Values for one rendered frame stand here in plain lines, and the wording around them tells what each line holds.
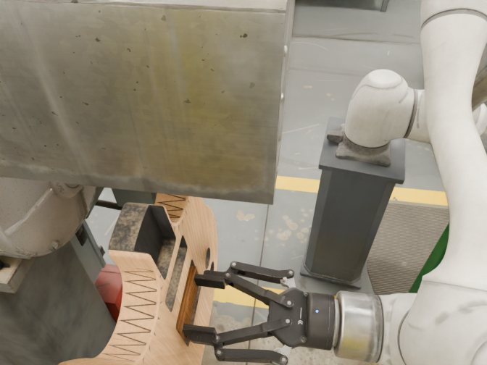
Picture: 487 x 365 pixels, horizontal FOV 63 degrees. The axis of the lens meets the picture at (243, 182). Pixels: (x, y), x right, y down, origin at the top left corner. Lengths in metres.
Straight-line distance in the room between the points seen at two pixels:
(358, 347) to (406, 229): 1.62
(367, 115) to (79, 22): 1.10
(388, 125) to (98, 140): 1.09
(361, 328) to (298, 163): 1.86
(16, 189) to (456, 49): 0.62
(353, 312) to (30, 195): 0.43
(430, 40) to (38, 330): 0.87
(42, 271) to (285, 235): 1.35
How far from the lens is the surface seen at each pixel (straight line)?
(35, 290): 0.86
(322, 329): 0.57
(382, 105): 1.25
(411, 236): 2.14
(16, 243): 0.54
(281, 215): 2.08
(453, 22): 0.71
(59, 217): 0.58
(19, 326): 0.87
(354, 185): 1.40
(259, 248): 1.95
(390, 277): 1.96
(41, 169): 0.34
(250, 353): 0.58
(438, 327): 0.43
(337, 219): 1.54
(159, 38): 0.23
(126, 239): 0.43
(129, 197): 0.91
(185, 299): 0.59
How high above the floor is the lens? 1.61
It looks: 46 degrees down
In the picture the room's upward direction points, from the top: 1 degrees counter-clockwise
